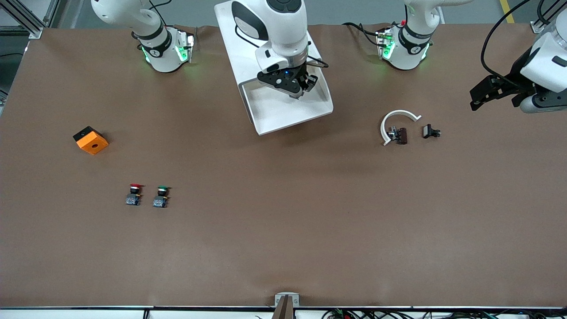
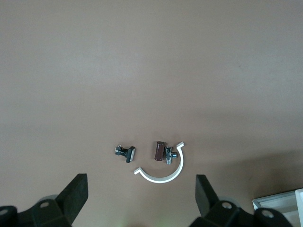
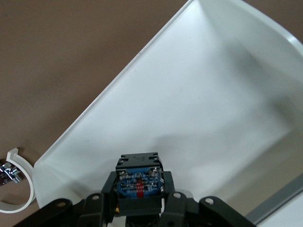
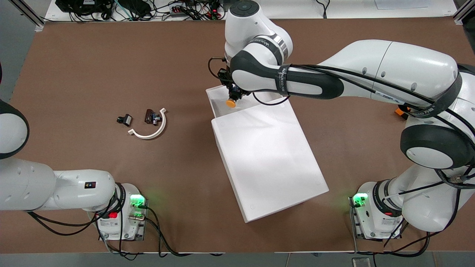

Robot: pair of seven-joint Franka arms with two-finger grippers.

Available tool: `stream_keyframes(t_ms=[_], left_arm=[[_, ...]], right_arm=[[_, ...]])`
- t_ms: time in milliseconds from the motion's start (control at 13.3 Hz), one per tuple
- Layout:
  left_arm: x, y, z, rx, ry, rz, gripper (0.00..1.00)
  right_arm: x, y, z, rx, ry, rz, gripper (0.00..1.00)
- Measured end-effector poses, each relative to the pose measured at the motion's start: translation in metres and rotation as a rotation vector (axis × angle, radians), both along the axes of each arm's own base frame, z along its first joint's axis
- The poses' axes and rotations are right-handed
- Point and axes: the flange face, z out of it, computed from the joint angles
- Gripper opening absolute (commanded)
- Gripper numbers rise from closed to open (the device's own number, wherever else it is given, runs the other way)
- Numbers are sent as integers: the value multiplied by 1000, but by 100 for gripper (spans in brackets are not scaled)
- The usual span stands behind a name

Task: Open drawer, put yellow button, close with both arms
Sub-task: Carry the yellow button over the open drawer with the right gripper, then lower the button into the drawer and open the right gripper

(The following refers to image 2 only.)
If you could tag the white curved clamp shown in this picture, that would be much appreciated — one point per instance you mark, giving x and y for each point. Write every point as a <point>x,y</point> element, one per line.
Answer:
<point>161,179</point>

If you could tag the brown cylinder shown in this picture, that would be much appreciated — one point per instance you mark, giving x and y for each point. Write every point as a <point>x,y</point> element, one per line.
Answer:
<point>159,151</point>

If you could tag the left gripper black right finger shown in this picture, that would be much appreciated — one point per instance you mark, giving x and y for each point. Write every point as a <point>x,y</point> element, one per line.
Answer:
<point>206,196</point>

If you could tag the black square push button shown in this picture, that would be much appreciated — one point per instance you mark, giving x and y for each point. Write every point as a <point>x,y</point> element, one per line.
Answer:
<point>129,153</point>

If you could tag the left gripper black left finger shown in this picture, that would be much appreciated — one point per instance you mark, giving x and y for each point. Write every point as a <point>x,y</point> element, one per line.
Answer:
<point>68,196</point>

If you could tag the chrome metal fitting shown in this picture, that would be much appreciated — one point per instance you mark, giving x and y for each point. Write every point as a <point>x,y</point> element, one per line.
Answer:
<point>168,154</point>

